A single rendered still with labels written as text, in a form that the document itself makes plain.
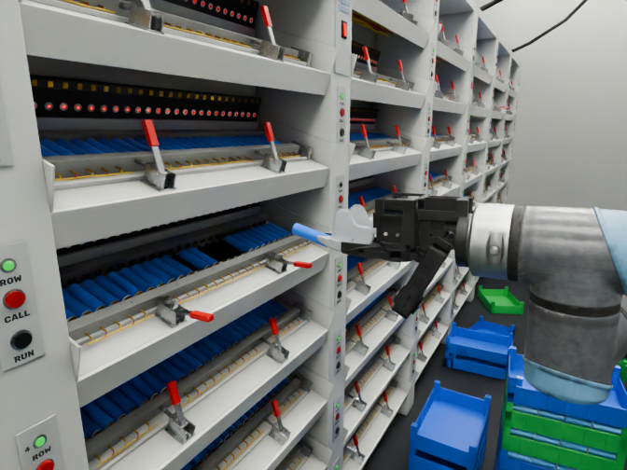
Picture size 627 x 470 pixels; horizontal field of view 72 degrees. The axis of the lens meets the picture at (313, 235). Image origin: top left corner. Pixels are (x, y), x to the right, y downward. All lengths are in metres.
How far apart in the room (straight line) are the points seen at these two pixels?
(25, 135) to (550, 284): 0.55
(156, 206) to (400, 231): 0.32
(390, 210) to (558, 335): 0.23
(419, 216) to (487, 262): 0.10
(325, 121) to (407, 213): 0.46
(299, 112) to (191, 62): 0.40
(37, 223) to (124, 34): 0.23
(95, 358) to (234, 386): 0.32
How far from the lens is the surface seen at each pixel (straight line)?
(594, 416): 1.46
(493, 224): 0.53
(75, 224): 0.53
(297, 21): 1.02
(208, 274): 0.74
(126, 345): 0.62
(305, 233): 0.64
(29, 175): 0.50
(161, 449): 0.75
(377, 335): 1.47
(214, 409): 0.81
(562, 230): 0.52
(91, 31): 0.55
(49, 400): 0.57
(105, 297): 0.67
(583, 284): 0.53
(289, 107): 1.01
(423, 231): 0.57
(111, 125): 0.76
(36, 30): 0.53
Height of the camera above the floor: 1.17
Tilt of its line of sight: 14 degrees down
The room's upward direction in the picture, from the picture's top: straight up
